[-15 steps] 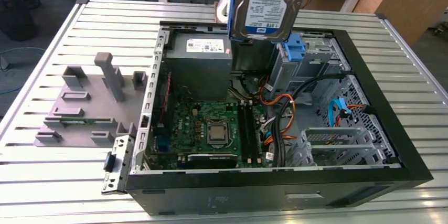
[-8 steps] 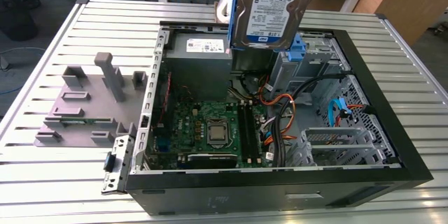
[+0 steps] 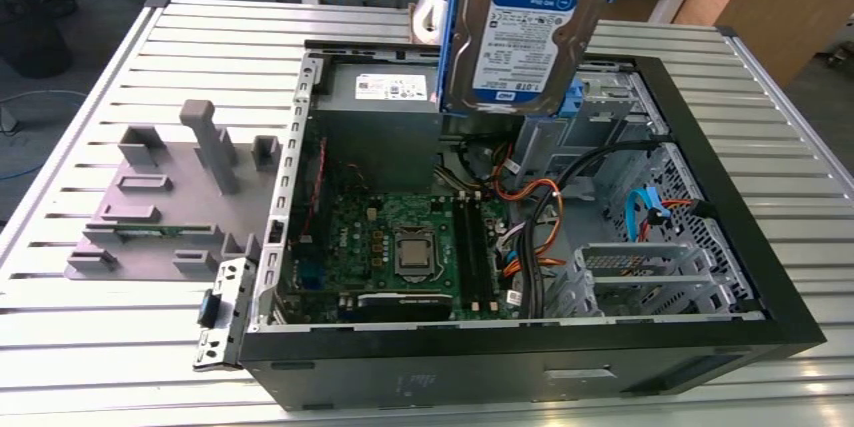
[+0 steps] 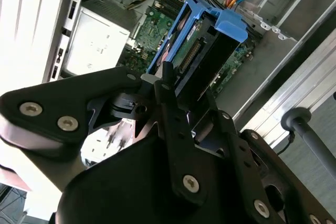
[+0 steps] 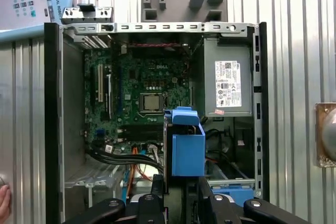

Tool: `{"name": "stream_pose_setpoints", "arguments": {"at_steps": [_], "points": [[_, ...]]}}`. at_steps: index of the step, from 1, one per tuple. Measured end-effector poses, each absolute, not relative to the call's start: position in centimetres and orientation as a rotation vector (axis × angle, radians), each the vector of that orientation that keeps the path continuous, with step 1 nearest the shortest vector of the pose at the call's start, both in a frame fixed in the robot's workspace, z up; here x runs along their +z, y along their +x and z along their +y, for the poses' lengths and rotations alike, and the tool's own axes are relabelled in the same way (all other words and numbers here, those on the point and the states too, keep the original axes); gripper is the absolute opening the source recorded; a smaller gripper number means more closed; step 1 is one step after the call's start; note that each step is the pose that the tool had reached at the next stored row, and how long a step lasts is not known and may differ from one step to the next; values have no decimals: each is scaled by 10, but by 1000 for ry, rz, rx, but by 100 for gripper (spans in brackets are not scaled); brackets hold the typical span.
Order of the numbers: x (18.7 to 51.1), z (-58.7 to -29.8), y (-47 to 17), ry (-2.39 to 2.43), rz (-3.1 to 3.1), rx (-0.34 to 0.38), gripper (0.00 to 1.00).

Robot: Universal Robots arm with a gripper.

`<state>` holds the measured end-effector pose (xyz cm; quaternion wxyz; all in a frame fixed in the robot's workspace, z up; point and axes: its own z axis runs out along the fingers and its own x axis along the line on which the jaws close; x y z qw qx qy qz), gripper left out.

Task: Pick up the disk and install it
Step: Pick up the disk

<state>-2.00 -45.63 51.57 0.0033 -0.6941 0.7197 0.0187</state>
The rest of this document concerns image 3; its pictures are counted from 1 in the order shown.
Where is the hard disk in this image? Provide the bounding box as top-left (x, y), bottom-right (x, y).
top-left (436, 0), bottom-right (633, 118)

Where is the blue data wire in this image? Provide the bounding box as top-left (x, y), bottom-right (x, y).
top-left (625, 186), bottom-right (672, 243)

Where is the orange red power wire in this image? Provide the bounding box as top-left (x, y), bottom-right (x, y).
top-left (637, 199), bottom-right (712, 243)

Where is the blue drive latch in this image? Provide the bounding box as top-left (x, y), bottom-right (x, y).
top-left (557, 80), bottom-right (585, 118)

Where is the silver drive cage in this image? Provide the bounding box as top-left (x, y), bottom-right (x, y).
top-left (516, 66), bottom-right (668, 188)

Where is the grey power supply unit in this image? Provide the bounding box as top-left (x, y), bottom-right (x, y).
top-left (309, 62), bottom-right (445, 193)

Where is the green motherboard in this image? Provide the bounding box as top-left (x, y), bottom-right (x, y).
top-left (285, 191), bottom-right (528, 323)

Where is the black RAM slot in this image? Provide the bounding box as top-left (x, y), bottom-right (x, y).
top-left (452, 190), bottom-right (479, 312)
top-left (469, 190), bottom-right (499, 312)

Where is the silver CPU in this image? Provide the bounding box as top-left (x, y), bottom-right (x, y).
top-left (397, 239), bottom-right (433, 268)

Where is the black CPU socket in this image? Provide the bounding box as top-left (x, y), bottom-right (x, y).
top-left (388, 225), bottom-right (445, 284)

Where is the black graphics card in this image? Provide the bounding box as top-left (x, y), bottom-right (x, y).
top-left (336, 290), bottom-right (459, 323)

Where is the blue expansion slot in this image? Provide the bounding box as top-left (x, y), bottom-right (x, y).
top-left (297, 259), bottom-right (325, 293)

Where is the grey parts rack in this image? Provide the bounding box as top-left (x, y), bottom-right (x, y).
top-left (62, 99), bottom-right (285, 282)

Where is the black waste bin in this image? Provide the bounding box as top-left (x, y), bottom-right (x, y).
top-left (0, 0), bottom-right (81, 79)

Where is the green RAM stick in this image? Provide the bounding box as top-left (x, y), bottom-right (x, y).
top-left (112, 225), bottom-right (214, 240)

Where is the black open PC case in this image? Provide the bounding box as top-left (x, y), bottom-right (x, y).
top-left (236, 39), bottom-right (828, 411)

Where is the orange yellow wire bundle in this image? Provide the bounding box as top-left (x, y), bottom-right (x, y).
top-left (492, 179), bottom-right (568, 278)

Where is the thin red wire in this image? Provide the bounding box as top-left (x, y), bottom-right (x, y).
top-left (297, 138), bottom-right (329, 248)

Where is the thick black case cable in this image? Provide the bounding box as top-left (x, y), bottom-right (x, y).
top-left (519, 139), bottom-right (668, 321)

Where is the pale blue floor cable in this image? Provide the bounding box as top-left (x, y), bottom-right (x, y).
top-left (0, 89), bottom-right (88, 108)

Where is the grey hinged slot bracket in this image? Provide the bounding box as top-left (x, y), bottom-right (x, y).
top-left (190, 256), bottom-right (261, 372)

